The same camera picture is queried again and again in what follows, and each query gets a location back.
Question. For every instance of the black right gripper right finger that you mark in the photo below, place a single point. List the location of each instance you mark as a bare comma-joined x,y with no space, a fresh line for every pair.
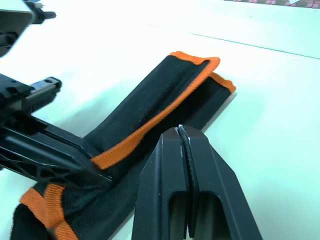
215,180

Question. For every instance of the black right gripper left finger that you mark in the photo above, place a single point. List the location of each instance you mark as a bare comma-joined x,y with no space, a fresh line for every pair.
160,175

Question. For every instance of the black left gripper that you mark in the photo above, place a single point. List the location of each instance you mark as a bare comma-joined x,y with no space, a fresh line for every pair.
15,95

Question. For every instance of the black tool roll orange trim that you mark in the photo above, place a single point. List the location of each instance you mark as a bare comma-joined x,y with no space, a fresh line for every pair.
160,100

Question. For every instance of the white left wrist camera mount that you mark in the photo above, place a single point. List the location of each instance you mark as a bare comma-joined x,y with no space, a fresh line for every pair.
15,22

